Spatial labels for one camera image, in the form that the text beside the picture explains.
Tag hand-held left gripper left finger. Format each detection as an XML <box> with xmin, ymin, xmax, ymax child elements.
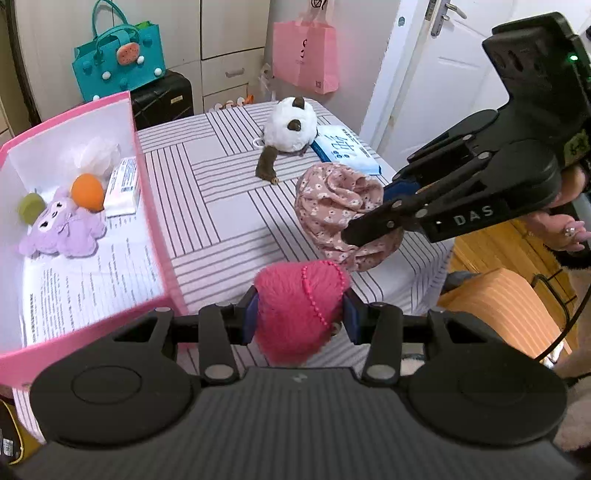
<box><xmin>113</xmin><ymin>286</ymin><xmax>258</xmax><ymax>386</ymax></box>

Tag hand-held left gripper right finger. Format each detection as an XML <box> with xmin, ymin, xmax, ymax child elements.
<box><xmin>342</xmin><ymin>295</ymin><xmax>490</xmax><ymax>386</ymax></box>

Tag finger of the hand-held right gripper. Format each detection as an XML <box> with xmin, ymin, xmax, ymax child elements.
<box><xmin>382</xmin><ymin>110</ymin><xmax>509</xmax><ymax>204</ymax></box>
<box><xmin>344</xmin><ymin>157</ymin><xmax>492</xmax><ymax>246</ymax></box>

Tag pink fluffy ball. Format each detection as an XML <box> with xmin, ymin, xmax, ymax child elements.
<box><xmin>253</xmin><ymin>260</ymin><xmax>352</xmax><ymax>367</ymax></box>

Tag pink floral cloth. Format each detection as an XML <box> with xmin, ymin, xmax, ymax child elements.
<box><xmin>294</xmin><ymin>162</ymin><xmax>404</xmax><ymax>273</ymax></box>

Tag blue wet wipes pack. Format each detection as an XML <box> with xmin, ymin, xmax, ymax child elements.
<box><xmin>310</xmin><ymin>124</ymin><xmax>383</xmax><ymax>176</ymax></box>

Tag white panda plush toy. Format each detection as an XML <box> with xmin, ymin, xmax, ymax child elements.
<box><xmin>255</xmin><ymin>97</ymin><xmax>319</xmax><ymax>184</ymax></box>

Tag pink storage box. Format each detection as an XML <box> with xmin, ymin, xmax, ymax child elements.
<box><xmin>0</xmin><ymin>90</ymin><xmax>189</xmax><ymax>386</ymax></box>

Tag white tissue pack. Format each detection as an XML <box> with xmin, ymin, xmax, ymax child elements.
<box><xmin>102</xmin><ymin>157</ymin><xmax>141</xmax><ymax>217</ymax></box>

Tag purple plush toy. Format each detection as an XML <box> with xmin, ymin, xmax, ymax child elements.
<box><xmin>18</xmin><ymin>186</ymin><xmax>108</xmax><ymax>259</ymax></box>

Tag orange soft ball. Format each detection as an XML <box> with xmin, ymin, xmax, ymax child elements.
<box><xmin>71</xmin><ymin>174</ymin><xmax>105</xmax><ymax>213</ymax></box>

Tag white plastic bag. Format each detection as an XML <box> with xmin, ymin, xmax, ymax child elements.
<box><xmin>65</xmin><ymin>137</ymin><xmax>122</xmax><ymax>181</ymax></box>

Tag green round sponge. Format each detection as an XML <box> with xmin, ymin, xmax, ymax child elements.
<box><xmin>17</xmin><ymin>193</ymin><xmax>47</xmax><ymax>226</ymax></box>

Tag person's right hand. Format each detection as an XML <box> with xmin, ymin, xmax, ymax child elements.
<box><xmin>522</xmin><ymin>159</ymin><xmax>591</xmax><ymax>252</ymax></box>

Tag white door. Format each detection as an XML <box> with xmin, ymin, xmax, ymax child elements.
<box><xmin>360</xmin><ymin>0</ymin><xmax>532</xmax><ymax>171</ymax></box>

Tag orange stool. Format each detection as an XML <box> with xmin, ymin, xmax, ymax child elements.
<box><xmin>436</xmin><ymin>268</ymin><xmax>580</xmax><ymax>365</ymax></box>

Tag printed paper sheet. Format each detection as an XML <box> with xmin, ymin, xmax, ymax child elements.
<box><xmin>21</xmin><ymin>226</ymin><xmax>169</xmax><ymax>347</ymax></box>

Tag pink paper bag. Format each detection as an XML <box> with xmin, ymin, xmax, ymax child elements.
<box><xmin>271</xmin><ymin>0</ymin><xmax>340</xmax><ymax>95</ymax></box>

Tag clear plastic bag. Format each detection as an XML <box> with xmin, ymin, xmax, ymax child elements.
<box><xmin>256</xmin><ymin>62</ymin><xmax>278</xmax><ymax>100</ymax></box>

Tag white orange slippers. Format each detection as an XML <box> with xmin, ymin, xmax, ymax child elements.
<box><xmin>210</xmin><ymin>95</ymin><xmax>254</xmax><ymax>112</ymax></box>

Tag black suitcase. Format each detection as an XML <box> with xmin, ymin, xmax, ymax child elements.
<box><xmin>130</xmin><ymin>70</ymin><xmax>195</xmax><ymax>131</ymax></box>

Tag grey wardrobe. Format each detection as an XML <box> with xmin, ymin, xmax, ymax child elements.
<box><xmin>9</xmin><ymin>0</ymin><xmax>278</xmax><ymax>139</ymax></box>

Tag yellow black package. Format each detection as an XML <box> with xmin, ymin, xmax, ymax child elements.
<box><xmin>0</xmin><ymin>399</ymin><xmax>42</xmax><ymax>467</ymax></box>

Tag teal felt handbag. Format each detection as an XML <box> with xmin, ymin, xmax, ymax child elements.
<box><xmin>71</xmin><ymin>0</ymin><xmax>166</xmax><ymax>103</ymax></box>

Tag metal door handle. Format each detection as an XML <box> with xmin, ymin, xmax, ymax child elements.
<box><xmin>426</xmin><ymin>0</ymin><xmax>468</xmax><ymax>35</ymax></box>

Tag black cable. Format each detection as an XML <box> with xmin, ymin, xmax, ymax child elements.
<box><xmin>531</xmin><ymin>272</ymin><xmax>591</xmax><ymax>365</ymax></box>

